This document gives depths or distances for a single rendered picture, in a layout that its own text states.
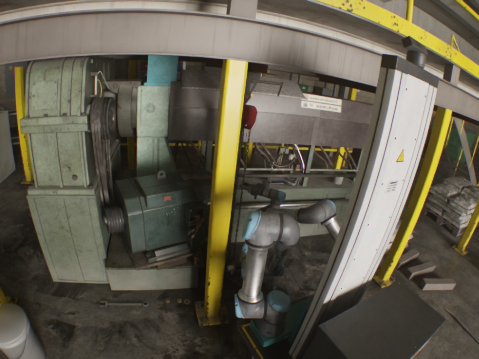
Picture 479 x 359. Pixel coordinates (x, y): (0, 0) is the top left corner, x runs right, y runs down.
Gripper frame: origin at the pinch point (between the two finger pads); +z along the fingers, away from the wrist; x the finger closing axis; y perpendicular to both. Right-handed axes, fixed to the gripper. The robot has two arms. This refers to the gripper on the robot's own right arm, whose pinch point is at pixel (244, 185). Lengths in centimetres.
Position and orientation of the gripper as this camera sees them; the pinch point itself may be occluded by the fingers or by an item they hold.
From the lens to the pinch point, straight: 195.9
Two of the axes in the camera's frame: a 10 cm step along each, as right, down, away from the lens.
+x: 4.5, -3.1, 8.4
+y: -1.1, 9.1, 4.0
